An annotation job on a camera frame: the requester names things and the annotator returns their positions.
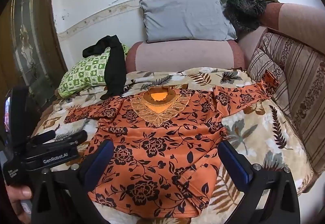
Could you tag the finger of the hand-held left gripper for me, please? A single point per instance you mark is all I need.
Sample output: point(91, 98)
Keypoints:
point(72, 138)
point(44, 136)

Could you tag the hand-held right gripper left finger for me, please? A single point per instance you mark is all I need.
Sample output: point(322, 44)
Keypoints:
point(99, 163)

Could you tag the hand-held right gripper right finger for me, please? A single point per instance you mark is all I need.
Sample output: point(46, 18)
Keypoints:
point(234, 163)

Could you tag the orange floral blouse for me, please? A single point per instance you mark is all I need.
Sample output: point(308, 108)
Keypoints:
point(157, 152)

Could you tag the person's left hand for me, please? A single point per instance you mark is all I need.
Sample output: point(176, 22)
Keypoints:
point(19, 196)

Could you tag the leaf print blanket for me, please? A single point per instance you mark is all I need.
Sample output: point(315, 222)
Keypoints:
point(256, 137)

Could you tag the green checkered pillow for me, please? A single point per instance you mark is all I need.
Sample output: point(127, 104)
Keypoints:
point(81, 74)

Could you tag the black cloth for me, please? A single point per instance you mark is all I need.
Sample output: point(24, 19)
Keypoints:
point(115, 71)

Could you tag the wooden door with glass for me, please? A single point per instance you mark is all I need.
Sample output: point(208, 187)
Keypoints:
point(22, 43)

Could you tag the small striped sofa cushion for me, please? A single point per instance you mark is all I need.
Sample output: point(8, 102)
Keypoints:
point(264, 66)

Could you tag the large striped sofa cushion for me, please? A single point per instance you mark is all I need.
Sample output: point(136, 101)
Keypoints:
point(304, 81)

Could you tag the pink headboard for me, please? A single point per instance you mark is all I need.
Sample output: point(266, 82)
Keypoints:
point(182, 56)

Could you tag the dark furry blanket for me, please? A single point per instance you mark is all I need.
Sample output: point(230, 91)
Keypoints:
point(243, 14)

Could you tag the grey pillow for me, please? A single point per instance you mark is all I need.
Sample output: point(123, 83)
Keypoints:
point(185, 18)

